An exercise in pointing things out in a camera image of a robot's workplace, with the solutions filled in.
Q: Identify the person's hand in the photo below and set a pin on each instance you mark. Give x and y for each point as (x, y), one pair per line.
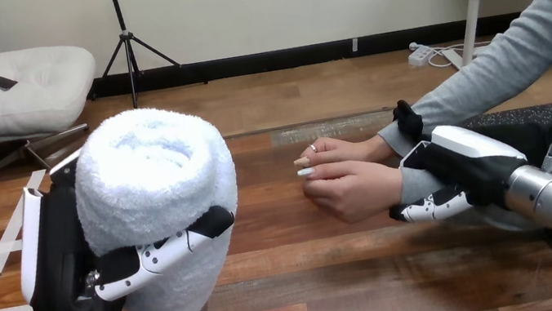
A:
(341, 151)
(355, 189)

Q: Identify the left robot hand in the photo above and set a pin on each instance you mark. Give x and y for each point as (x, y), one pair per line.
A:
(59, 263)

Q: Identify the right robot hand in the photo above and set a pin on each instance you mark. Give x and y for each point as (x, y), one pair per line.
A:
(465, 161)

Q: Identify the white towel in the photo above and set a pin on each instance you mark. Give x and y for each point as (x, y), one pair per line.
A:
(150, 189)

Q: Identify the white power strip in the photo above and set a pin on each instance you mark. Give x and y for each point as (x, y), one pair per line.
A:
(419, 54)

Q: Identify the white cushioned chair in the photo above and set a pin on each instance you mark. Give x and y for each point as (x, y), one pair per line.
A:
(20, 94)

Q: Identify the black tripod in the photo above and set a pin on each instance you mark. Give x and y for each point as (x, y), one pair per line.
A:
(129, 50)

